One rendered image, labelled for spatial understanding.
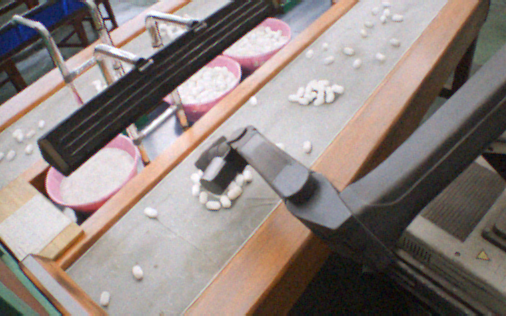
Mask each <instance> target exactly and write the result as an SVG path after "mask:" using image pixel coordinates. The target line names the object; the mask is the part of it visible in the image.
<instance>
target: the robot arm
mask: <svg viewBox="0 0 506 316"><path fill-rule="evenodd" d="M505 131H506V44H505V45H503V47H502V48H501V49H500V50H499V51H498V52H497V53H496V54H495V55H494V56H492V58H491V59H490V60H489V61H487V62H486V63H485V65H484V66H483V67H482V68H481V69H480V70H478V71H477V72H476V73H475V74H474V75H473V76H472V78H471V79H470V80H468V81H467V82H466V83H465V84H464V86H463V87H462V88H461V89H460V90H458V91H456V92H455V93H454V95H453V96H452V97H451V98H450V99H448V100H447V101H446V102H445V103H444V105H443V106H442V107H441V108H440V109H438V110H437V111H436V112H435V113H434V114H433V115H432V116H431V117H430V119H428V120H427V121H426V122H425V123H424V124H423V125H422V126H421V127H420V128H418V129H417V130H416V131H415V132H414V133H413V134H412V135H411V136H410V138H408V139H407V140H406V141H405V142H404V143H403V144H402V145H401V147H400V148H399V149H397V150H396V151H395V152H394V153H393V154H392V155H391V156H390V157H389V158H388V159H386V160H385V161H384V162H383V163H382V164H380V165H379V166H378V167H376V168H375V169H374V170H372V171H371V172H370V174H368V175H367V176H365V177H364V178H362V179H361V180H359V181H357V182H356V183H354V184H349V185H348V186H346V187H345V188H344V189H343V190H342V191H341V192H340V191H339V190H338V189H337V188H336V187H335V186H334V185H333V184H332V183H331V182H330V181H329V180H328V179H327V178H326V177H325V176H324V175H323V174H322V173H316V172H314V171H313V169H309V168H308V167H306V166H305V165H304V164H302V163H301V162H299V161H298V160H297V159H294V158H293V157H291V156H290V155H289V154H287V153H286V151H285V150H283V149H282V148H280V147H279V146H278V145H275V144H274V143H272V142H271V141H270V140H269V139H267V138H266V137H265V136H264V134H263V133H261V132H259V131H258V130H257V129H256V128H255V127H254V126H252V125H247V126H246V127H245V126H244V127H240V128H238V129H236V130H234V131H233V132H232V135H231V136H230V137H229V139H227V138H226V137H225V136H222V137H219V138H217V139H216V140H215V141H214V142H213V143H212V144H211V145H209V146H208V147H207V148H206V149H205V150H203V152H202V153H201V154H200V155H199V156H198V159H197V160H196V161H195V162H194V165H195V166H196V167H197V169H200V171H201V172H202V173H203V174H202V176H201V177H200V178H199V183H200V184H201V186H202V187H205V188H206V190H207V191H208V192H210V193H212V194H214V195H217V196H221V195H222V193H224V192H225V191H226V190H227V189H228V186H229V185H230V184H231V182H232V181H233V179H234V178H235V177H236V175H237V174H241V173H243V172H244V170H245V168H246V166H247V165H250V166H252V167H253V168H254V170H255V171H256V172H257V173H258V175H259V176H261V177H262V178H263V179H264V180H265V181H266V182H267V183H268V184H269V186H270V188H271V189H272V190H273V191H274V192H275V193H276V194H277V195H279V197H280V198H281V199H282V201H283V202H284V203H285V205H286V208H287V210H288V211H289V212H290V213H291V214H292V215H293V216H294V217H295V218H297V219H298V220H299V221H300V222H302V223H303V224H304V225H305V226H306V227H308V228H309V229H310V230H311V231H312V232H313V233H314V234H315V235H316V236H318V237H319V238H320V239H321V240H322V242H323V243H324V244H325V245H326V246H327V247H329V248H330V250H332V251H333V252H334V253H336V254H339V255H340V254H341V255H343V256H345V257H347V258H350V259H352V260H354V261H356V262H358V263H360V264H363V265H365V266H367V267H369V268H371V269H374V270H376V271H378V272H379V271H382V270H383V269H384V267H386V266H387V265H388V264H389V263H390V262H391V261H393V260H394V259H395V258H396V257H395V256H394V254H393V252H392V251H391V249H390V248H391V247H393V246H394V245H395V244H396V243H397V242H398V241H399V240H400V239H401V237H402V235H403V233H404V232H405V231H406V229H407V228H408V227H409V226H410V224H411V223H412V221H413V220H414V219H415V218H416V217H417V216H418V215H419V214H420V213H421V212H422V211H423V210H424V209H425V208H426V207H427V206H428V205H429V203H430V202H431V201H433V200H434V199H435V198H436V197H437V196H438V194H440V193H441V192H442V191H443V190H444V189H445V188H446V187H448V186H449V185H450V184H451V182H452V181H453V180H455V179H456V178H457V177H458V176H459V175H460V174H462V173H463V172H464V171H465V169H466V168H467V167H469V166H470V165H471V164H472V163H473V162H474V161H476V159H477V158H478V157H479V156H480V155H481V154H483V153H484V152H485V151H486V149H487V148H489V147H490V146H491V145H492V144H493V143H494V141H496V140H497V139H498V138H499V137H500V136H501V135H502V134H503V133H504V132H505Z"/></svg>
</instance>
